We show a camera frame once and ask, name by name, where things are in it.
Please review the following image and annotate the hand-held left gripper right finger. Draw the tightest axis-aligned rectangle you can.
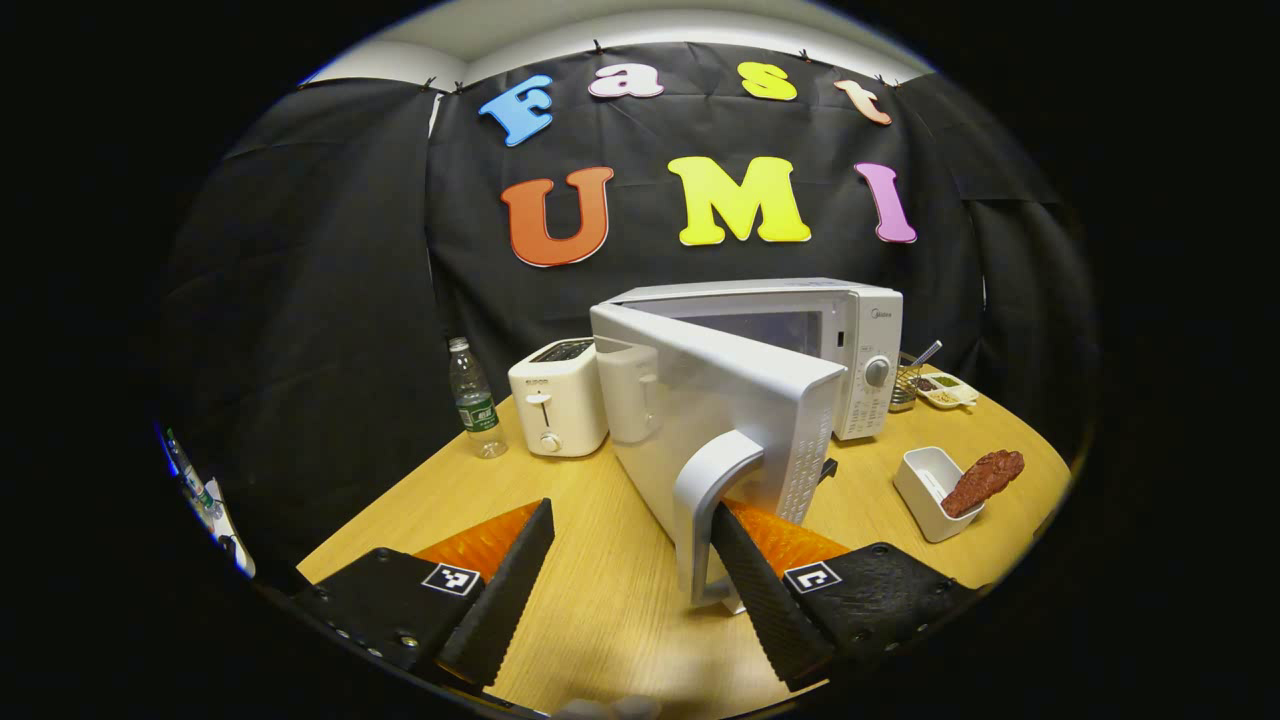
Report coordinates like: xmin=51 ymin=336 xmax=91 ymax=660
xmin=710 ymin=500 xmax=986 ymax=693

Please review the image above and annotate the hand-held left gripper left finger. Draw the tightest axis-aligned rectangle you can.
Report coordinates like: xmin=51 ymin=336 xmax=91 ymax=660
xmin=292 ymin=498 xmax=556 ymax=689

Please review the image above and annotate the white microwave oven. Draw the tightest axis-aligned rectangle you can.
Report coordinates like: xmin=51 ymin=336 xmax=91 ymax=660
xmin=590 ymin=278 xmax=904 ymax=613

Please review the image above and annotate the red meat piece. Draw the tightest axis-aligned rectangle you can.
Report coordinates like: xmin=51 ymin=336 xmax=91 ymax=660
xmin=941 ymin=450 xmax=1026 ymax=519

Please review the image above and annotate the clear plastic water bottle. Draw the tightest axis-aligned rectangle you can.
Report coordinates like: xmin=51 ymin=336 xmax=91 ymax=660
xmin=448 ymin=337 xmax=509 ymax=460

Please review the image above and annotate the white rectangular tray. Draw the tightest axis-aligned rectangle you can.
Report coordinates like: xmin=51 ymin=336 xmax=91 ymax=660
xmin=893 ymin=446 xmax=986 ymax=544

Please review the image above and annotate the white toaster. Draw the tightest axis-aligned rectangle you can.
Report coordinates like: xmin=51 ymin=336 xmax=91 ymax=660
xmin=508 ymin=338 xmax=609 ymax=459

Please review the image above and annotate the white divided dish of beans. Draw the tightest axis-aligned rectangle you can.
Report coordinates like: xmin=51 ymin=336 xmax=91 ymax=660
xmin=915 ymin=372 xmax=981 ymax=411

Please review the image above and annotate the green capped plastic bottle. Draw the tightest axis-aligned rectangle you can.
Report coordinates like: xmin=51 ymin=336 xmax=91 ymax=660
xmin=165 ymin=430 xmax=216 ymax=516

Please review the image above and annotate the metal wire basket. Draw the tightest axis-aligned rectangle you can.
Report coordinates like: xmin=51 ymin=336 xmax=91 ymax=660
xmin=888 ymin=362 xmax=926 ymax=413

